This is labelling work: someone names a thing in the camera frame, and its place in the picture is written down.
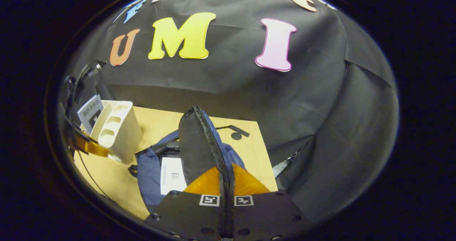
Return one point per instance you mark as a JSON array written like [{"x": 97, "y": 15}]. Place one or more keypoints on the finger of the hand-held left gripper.
[{"x": 91, "y": 146}]

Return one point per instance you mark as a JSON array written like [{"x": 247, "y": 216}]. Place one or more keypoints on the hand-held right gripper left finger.
[{"x": 188, "y": 216}]

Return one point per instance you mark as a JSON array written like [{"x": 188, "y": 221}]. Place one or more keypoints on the white plastic bookshelf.
[{"x": 121, "y": 134}]

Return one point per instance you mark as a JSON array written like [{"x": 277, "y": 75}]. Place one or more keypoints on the lavender illustrated book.
[{"x": 91, "y": 111}]

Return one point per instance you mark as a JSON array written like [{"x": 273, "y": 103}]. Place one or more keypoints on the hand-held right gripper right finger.
[{"x": 263, "y": 216}]

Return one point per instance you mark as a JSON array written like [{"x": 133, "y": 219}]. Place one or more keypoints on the white book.
[{"x": 172, "y": 177}]

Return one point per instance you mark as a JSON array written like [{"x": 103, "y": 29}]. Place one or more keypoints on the black backdrop cloth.
[{"x": 270, "y": 91}]

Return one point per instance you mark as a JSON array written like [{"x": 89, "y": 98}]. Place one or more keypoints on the dark blue schoolbag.
[{"x": 196, "y": 144}]

